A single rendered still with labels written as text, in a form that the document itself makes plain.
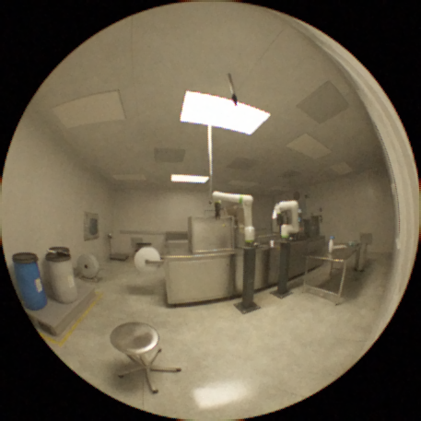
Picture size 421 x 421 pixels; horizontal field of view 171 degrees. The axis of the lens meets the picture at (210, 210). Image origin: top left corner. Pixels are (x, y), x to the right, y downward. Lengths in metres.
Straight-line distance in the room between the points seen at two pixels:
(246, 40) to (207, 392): 2.73
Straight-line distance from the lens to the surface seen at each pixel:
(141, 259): 2.19
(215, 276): 2.05
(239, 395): 1.30
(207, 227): 2.08
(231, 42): 1.56
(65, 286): 2.16
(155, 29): 1.56
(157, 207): 5.92
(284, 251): 2.29
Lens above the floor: 1.22
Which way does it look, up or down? 6 degrees up
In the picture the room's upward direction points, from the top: 1 degrees counter-clockwise
